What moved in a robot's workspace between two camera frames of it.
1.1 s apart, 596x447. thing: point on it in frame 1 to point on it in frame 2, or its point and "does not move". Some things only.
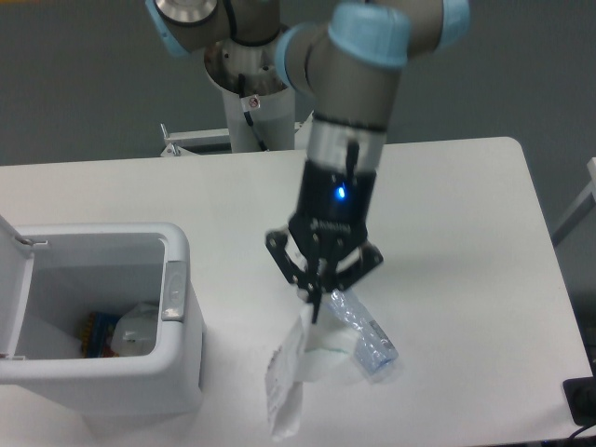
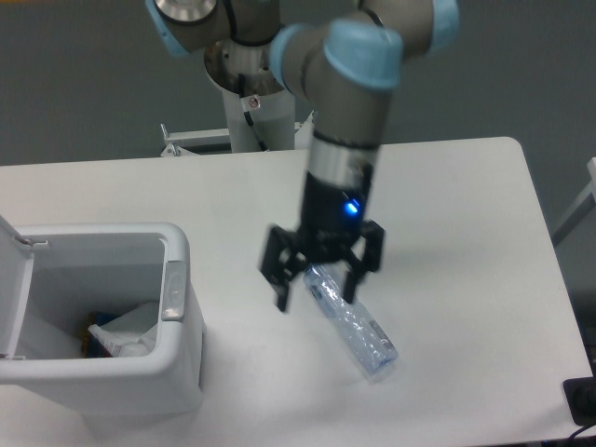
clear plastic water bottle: (374, 350) does not move
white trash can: (51, 275) does not move
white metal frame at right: (586, 204) does not move
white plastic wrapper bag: (324, 350) to (130, 333)
